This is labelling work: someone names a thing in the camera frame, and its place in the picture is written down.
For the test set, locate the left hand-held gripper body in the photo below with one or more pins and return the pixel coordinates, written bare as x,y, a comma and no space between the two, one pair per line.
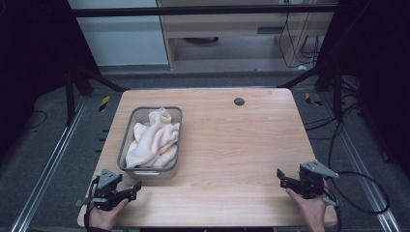
108,180

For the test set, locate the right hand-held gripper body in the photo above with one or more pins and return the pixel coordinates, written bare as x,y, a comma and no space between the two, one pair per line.
312,182

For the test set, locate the person's right hand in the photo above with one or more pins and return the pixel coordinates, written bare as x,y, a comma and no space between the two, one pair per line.
312,212

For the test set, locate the person's left hand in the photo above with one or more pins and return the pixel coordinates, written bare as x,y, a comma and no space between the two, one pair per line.
102,219

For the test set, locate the grey plastic basket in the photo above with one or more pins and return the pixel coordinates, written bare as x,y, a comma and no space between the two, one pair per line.
124,154

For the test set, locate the cream sock with open cuff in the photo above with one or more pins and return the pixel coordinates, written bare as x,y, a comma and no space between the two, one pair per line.
154,138

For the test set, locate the yellow black tape strip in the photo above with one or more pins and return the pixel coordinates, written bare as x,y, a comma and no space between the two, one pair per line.
104,103
311,100

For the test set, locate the round grey table grommet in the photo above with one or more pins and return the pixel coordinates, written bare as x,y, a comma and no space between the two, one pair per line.
239,101

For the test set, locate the white plug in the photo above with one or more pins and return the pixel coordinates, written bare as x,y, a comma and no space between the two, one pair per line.
301,67

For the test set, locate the black curtain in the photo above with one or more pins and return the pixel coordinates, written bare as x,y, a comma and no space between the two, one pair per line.
377,71
32,64

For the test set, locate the white cabinet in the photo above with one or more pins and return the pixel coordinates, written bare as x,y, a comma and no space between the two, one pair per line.
122,38

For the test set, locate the light wooden desk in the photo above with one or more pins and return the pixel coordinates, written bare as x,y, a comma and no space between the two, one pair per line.
225,25

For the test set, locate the aluminium floor rail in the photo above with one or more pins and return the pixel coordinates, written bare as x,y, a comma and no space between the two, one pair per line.
48,164
361,161

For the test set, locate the black upright stand post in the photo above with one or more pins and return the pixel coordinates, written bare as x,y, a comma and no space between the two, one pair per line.
70,96

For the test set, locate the black diagonal frame strut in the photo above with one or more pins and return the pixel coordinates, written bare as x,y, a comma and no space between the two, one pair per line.
303,77
103,79

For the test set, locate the black horizontal frame bar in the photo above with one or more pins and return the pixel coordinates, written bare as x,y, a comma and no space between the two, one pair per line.
193,11

